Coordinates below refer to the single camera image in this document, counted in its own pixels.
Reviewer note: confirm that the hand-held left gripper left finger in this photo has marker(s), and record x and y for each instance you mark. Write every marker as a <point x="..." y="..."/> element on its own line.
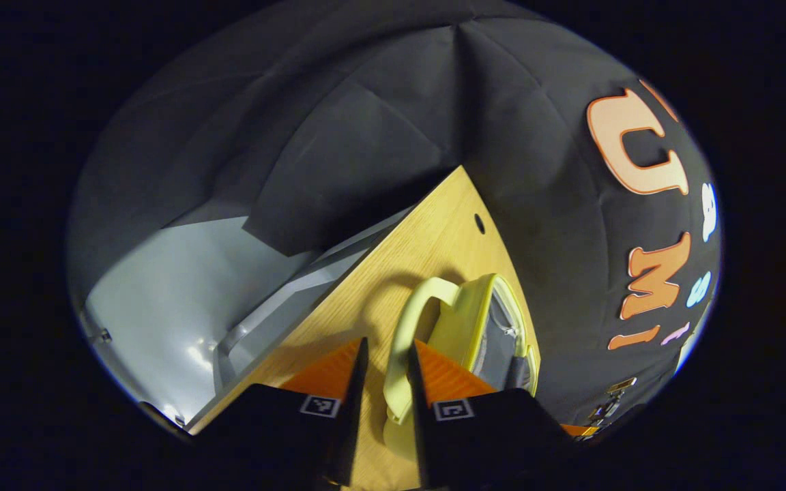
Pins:
<point x="353" y="423"/>

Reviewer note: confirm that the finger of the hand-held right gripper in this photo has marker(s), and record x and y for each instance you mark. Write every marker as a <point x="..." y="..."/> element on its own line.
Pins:
<point x="601" y="416"/>
<point x="621" y="387"/>

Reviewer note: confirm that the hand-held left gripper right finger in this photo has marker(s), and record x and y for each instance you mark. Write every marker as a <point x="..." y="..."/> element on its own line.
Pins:
<point x="424" y="443"/>

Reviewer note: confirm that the cream yellow small suitcase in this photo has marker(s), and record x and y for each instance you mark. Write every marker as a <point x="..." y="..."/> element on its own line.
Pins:
<point x="458" y="320"/>

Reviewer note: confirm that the grey metal table frame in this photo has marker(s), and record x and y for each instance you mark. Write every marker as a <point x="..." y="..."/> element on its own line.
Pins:
<point x="277" y="314"/>

